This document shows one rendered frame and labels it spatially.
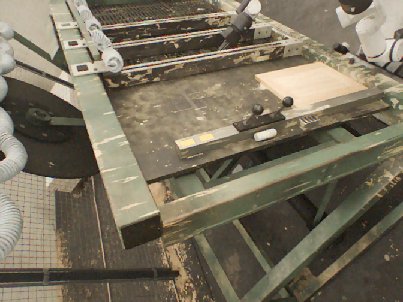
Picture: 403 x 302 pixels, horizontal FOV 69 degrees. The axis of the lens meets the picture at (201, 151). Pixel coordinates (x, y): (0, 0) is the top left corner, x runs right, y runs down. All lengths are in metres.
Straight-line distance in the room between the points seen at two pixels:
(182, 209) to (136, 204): 0.12
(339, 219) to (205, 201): 0.88
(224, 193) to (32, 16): 6.18
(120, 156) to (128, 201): 0.16
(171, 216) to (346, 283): 1.77
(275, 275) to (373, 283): 0.83
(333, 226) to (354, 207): 0.13
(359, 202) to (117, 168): 1.09
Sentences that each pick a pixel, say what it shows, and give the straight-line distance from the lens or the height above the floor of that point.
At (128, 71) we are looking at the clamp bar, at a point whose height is 1.68.
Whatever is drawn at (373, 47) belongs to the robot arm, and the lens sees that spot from 1.21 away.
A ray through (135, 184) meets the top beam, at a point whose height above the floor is 1.82.
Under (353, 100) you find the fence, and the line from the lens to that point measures 1.36.
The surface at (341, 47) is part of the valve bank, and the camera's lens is 1.89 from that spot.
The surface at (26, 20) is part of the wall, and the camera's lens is 6.75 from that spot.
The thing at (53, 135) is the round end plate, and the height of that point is 1.78.
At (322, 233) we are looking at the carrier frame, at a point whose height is 0.79.
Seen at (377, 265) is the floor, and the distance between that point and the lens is 2.29.
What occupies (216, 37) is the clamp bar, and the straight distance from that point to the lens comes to 1.79.
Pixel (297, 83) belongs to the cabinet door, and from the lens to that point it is 1.44.
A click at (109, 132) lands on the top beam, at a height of 1.83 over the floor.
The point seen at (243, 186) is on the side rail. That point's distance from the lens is 0.82.
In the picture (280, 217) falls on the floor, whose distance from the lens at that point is 2.55.
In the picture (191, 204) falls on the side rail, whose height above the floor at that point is 1.70.
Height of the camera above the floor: 2.23
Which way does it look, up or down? 43 degrees down
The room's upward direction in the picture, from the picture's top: 69 degrees counter-clockwise
